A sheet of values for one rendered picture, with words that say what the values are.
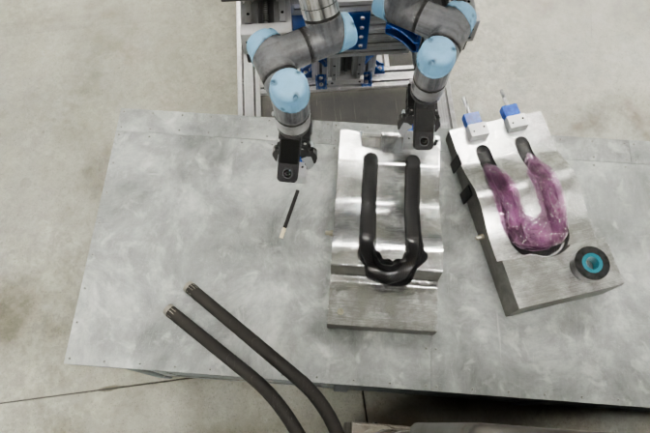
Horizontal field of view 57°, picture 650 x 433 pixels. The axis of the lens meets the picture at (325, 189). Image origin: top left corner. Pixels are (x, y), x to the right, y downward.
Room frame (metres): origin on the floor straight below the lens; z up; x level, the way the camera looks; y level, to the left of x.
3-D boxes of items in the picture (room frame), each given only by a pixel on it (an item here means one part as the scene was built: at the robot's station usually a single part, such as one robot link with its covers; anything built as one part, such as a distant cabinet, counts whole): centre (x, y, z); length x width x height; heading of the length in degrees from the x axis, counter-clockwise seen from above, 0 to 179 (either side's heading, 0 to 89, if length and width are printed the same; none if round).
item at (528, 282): (0.51, -0.52, 0.86); 0.50 x 0.26 x 0.11; 13
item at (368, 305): (0.45, -0.15, 0.87); 0.50 x 0.26 x 0.14; 176
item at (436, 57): (0.70, -0.23, 1.21); 0.09 x 0.08 x 0.11; 152
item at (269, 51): (0.70, 0.09, 1.25); 0.11 x 0.11 x 0.08; 24
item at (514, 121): (0.79, -0.50, 0.86); 0.13 x 0.05 x 0.05; 13
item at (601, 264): (0.34, -0.61, 0.93); 0.08 x 0.08 x 0.04
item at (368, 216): (0.47, -0.16, 0.92); 0.35 x 0.16 x 0.09; 176
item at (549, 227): (0.51, -0.51, 0.90); 0.26 x 0.18 x 0.08; 13
